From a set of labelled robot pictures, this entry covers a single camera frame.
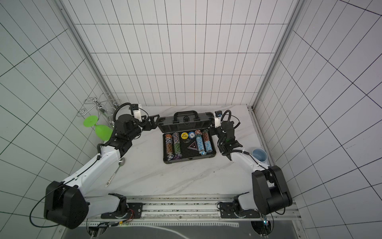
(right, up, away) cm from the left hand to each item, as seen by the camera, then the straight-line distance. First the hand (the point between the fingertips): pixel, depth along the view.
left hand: (152, 118), depth 81 cm
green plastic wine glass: (-29, -8, +2) cm, 30 cm away
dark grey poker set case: (+20, -2, -1) cm, 20 cm away
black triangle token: (+23, -18, +13) cm, 32 cm away
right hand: (+35, +1, +5) cm, 36 cm away
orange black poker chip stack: (+7, -13, +14) cm, 20 cm away
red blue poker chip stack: (+32, -16, +11) cm, 38 cm away
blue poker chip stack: (+27, -15, +12) cm, 33 cm away
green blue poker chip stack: (+13, -22, +9) cm, 27 cm away
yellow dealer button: (+17, -12, +17) cm, 27 cm away
